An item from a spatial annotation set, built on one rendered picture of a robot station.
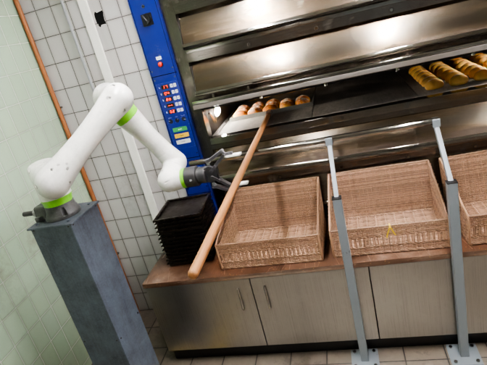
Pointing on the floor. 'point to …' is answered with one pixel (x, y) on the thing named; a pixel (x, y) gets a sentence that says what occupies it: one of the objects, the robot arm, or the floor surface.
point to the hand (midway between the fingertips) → (242, 168)
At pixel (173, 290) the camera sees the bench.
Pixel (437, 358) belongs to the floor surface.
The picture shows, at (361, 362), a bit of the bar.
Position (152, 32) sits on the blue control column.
